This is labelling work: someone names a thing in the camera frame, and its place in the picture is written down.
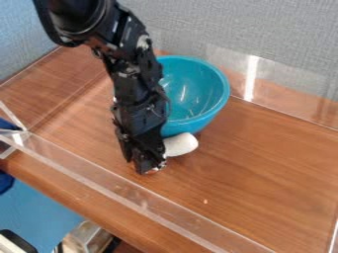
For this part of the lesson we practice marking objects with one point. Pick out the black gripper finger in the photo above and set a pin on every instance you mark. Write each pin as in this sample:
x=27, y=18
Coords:
x=147, y=161
x=125, y=145

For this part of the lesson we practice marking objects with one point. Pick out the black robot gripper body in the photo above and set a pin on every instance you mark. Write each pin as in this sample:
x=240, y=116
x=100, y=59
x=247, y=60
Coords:
x=140, y=119

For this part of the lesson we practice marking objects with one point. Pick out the brown white toy mushroom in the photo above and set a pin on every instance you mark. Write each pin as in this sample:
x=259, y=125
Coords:
x=178, y=145

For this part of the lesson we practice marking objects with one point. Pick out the blue ceramic bowl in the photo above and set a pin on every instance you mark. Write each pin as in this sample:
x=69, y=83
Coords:
x=198, y=89

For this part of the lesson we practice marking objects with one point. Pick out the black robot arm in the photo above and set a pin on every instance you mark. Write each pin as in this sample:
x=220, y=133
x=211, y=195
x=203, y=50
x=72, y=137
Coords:
x=103, y=25

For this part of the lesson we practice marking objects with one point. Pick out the clear acrylic front barrier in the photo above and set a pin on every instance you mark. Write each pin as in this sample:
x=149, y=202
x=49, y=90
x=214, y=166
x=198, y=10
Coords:
x=187, y=223

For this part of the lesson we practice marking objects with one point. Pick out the clear acrylic barrier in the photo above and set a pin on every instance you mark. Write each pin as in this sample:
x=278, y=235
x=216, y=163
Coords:
x=286, y=89
x=187, y=223

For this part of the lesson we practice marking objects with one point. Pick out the blue cloth at left edge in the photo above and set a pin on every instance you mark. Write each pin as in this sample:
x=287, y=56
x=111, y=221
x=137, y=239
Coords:
x=5, y=178

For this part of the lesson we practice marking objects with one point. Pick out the clear acrylic back barrier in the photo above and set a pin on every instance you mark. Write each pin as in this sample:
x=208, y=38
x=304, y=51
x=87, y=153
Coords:
x=286, y=89

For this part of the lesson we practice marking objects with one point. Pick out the black white object bottom left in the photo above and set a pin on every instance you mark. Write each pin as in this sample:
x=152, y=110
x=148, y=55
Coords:
x=13, y=244

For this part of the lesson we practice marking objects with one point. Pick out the clear acrylic left bracket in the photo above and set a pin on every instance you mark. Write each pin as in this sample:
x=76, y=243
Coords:
x=8, y=115

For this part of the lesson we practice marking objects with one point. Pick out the grey metal frame below table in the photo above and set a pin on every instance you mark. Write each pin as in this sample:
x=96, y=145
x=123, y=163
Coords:
x=88, y=238

